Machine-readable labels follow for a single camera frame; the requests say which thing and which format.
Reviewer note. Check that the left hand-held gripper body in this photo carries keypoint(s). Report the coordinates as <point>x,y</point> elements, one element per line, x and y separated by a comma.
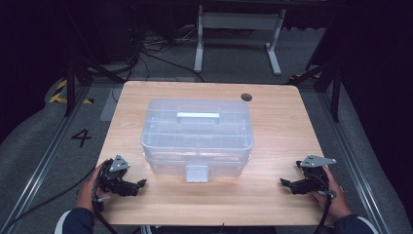
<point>112,180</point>

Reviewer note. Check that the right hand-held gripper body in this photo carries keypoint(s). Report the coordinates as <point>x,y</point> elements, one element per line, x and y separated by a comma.
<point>313,182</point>

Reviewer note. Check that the clear plastic storage box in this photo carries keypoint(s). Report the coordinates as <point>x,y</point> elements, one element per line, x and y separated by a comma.
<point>168,168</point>

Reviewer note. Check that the clear plastic box lid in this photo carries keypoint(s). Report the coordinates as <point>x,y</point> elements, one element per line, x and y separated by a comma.
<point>198,136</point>

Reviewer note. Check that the person's left hand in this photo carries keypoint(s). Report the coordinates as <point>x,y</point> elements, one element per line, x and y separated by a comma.
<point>87,191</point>

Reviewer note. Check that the person's right hand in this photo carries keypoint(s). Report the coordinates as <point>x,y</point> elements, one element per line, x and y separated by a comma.
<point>337,201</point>

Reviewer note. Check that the black metal stand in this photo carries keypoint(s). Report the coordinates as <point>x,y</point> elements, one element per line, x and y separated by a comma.
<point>69,87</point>
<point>336,91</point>

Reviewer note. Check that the dark round table grommet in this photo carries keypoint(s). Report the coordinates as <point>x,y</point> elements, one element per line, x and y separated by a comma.
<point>246,97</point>

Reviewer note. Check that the grey metal floor rail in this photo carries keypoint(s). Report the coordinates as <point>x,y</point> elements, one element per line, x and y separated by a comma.
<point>42,162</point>
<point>354,162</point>

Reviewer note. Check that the white metal desk frame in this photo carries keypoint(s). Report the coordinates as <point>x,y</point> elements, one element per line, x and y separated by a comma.
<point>240,21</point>

